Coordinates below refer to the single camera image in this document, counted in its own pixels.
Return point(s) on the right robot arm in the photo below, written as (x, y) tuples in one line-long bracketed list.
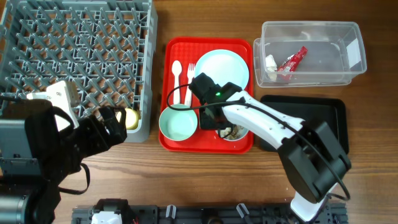
[(313, 159)]

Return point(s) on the cream plastic fork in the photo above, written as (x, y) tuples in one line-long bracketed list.
[(190, 75)]

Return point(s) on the red plastic tray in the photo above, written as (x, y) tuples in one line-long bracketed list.
[(189, 50)]

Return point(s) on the grey dishwasher rack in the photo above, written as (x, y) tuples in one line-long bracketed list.
[(105, 48)]

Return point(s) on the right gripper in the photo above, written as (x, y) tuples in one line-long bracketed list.
[(205, 123)]

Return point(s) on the cream plastic spoon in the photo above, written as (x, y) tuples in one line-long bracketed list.
[(176, 71)]

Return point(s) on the light blue bowl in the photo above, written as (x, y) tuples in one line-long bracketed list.
[(241, 133)]

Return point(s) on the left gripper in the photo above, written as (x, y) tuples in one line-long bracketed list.
[(101, 141)]

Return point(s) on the green bowl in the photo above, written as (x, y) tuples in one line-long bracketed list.
[(178, 125)]

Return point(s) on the large light blue plate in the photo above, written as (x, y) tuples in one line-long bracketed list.
[(223, 66)]

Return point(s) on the black plastic tray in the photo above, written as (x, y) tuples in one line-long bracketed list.
[(332, 111)]

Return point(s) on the white napkin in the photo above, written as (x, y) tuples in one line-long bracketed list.
[(271, 67)]

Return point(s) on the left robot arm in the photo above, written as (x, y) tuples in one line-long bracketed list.
[(40, 147)]

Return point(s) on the clear plastic bin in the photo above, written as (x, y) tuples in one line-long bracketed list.
[(335, 53)]

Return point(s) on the red snack wrapper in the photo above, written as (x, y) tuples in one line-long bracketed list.
[(290, 64)]

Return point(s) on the yellow plastic cup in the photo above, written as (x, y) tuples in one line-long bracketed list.
[(132, 119)]

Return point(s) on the food scraps and rice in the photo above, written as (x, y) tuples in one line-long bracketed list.
[(237, 130)]

